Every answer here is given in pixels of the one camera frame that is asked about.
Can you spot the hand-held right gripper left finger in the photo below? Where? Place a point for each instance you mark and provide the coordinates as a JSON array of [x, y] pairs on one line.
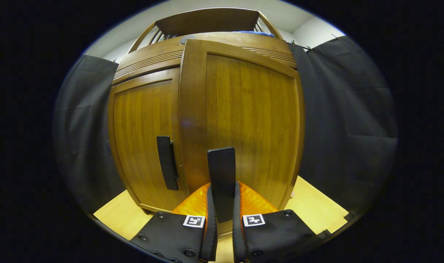
[[210, 233]]

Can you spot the blue folded towel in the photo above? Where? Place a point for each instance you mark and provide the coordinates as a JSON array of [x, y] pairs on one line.
[[258, 33]]

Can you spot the black backdrop cloth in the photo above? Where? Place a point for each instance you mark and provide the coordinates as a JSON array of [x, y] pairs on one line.
[[353, 109]]

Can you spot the black table clamp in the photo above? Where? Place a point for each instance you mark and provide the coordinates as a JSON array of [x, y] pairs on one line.
[[325, 233], [349, 216]]

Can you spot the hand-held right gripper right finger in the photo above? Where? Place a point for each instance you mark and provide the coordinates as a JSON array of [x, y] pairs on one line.
[[238, 237]]

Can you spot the wooden double-door shoe cabinet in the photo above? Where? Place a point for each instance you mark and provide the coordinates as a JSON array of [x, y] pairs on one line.
[[207, 20]]

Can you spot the wooden shoe cabinet door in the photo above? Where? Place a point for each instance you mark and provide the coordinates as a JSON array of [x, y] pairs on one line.
[[251, 120], [141, 138]]

